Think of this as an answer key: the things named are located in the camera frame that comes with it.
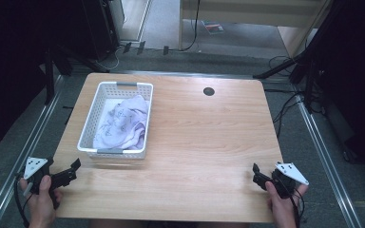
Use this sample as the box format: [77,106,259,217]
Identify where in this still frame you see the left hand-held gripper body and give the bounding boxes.
[22,156,61,211]

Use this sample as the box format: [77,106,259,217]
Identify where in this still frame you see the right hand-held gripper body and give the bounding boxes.
[270,161,310,200]

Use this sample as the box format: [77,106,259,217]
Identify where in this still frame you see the white plastic basket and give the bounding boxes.
[76,81,155,160]

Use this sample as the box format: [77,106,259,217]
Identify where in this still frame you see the pale printed cloth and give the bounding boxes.
[92,94,150,151]

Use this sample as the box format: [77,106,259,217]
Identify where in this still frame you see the person's right hand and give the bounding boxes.
[264,180,309,228]

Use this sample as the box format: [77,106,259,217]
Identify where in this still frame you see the person's left hand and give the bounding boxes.
[19,175,64,228]

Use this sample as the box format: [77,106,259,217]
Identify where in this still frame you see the black metal stand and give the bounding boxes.
[252,47,322,114]
[43,44,111,106]

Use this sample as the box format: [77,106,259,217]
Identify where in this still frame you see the black cabinet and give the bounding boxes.
[81,0,122,62]

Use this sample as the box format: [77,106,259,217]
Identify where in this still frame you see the booklet on floor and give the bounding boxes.
[202,20,225,35]

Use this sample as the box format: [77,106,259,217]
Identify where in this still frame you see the aluminium floor rail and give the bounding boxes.
[0,74,65,228]
[293,84,364,228]

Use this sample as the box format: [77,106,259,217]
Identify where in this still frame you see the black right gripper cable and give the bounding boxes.
[283,181,306,228]

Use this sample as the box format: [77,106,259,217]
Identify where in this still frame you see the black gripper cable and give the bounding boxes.
[283,181,306,228]
[13,173,33,228]

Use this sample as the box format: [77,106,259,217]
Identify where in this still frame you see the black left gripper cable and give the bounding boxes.
[13,173,33,228]

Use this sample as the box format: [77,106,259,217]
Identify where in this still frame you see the black floor cables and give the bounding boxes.
[263,55,326,139]

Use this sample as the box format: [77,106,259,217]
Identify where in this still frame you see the white floor cable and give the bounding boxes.
[103,44,123,71]

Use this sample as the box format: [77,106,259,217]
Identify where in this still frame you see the black hanging cable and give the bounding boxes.
[180,0,202,52]

